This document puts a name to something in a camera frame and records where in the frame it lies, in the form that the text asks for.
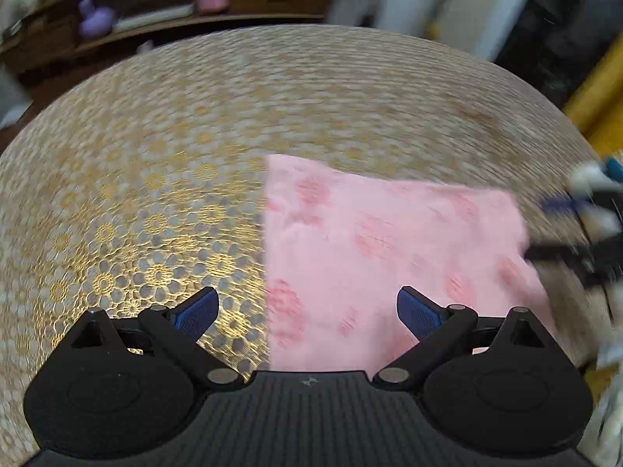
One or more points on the pink printed shirt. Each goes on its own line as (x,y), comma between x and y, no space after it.
(365,253)

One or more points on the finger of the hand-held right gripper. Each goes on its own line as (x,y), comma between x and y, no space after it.
(559,260)
(564,203)

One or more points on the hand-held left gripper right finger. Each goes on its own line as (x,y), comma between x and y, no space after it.
(418,311)

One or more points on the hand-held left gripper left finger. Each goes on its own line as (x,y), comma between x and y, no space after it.
(197,311)

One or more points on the gold lace tablecloth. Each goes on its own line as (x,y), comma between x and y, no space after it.
(170,155)

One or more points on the white cylinder tower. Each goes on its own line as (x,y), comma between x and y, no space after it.
(428,5)

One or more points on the purple kettlebell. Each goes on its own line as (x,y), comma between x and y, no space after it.
(97,22)

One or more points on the stack of folded clothes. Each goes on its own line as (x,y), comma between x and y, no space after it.
(586,175)

